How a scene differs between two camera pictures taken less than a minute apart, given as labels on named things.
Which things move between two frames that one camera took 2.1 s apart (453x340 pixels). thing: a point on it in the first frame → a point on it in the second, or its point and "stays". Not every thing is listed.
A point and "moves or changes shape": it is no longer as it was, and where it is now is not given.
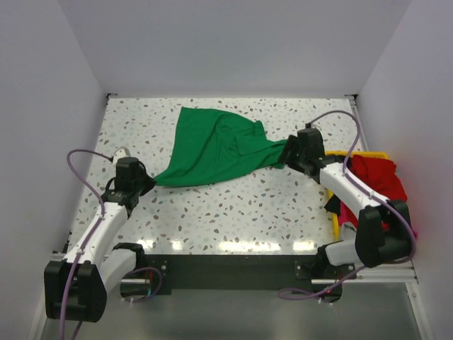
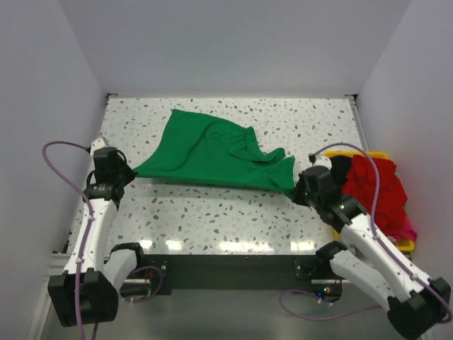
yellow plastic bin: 335,221 stays
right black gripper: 291,146 → 296,196
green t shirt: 209,145 moves or changes shape
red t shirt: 380,178 stays
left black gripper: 150,183 → 130,173
